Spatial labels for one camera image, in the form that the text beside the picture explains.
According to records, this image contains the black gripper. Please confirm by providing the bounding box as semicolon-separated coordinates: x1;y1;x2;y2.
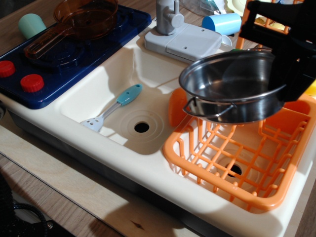
240;0;316;102

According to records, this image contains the stainless steel pan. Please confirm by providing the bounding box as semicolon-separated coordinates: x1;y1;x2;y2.
179;50;285;124

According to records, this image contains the orange plastic drying rack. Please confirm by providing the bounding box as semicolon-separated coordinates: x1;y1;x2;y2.
163;95;316;211

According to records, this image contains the cream toy sink unit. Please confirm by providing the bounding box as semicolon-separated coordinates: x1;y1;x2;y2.
0;34;316;237

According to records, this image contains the yellow toy banana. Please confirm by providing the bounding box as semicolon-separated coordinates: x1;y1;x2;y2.
304;80;316;96

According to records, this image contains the green toy cucumber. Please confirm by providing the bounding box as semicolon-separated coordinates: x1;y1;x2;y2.
230;48;244;52

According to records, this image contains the light blue cup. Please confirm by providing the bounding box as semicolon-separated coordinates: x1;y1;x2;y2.
201;13;241;36

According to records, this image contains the yellow plastic plate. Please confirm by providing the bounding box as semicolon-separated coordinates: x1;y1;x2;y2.
226;0;247;16

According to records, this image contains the grey toy faucet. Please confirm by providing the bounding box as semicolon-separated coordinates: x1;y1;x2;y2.
145;0;222;63

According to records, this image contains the orange toy carrot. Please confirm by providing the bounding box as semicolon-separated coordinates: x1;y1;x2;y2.
168;88;187;127

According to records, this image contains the transparent brown saucepan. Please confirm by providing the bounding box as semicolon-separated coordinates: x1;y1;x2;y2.
24;0;119;59

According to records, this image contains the dark blue toy stove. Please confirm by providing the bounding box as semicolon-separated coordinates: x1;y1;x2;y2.
0;5;152;109

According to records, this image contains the red stove knob right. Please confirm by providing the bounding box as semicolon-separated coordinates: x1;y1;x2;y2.
20;74;44;93

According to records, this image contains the red stove knob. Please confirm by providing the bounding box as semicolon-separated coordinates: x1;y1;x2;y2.
20;74;44;93
0;60;16;78

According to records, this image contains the mint green cup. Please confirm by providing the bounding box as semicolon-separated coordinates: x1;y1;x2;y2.
18;13;46;40

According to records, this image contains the red stove knob left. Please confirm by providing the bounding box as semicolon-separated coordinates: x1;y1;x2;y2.
0;60;16;78

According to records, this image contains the orange wire basket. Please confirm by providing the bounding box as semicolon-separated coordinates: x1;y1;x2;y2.
236;9;290;49

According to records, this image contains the blue handled white spatula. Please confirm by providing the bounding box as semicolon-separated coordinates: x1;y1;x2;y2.
80;83;143;133

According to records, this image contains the black braided cable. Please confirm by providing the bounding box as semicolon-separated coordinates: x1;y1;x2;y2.
0;170;54;237

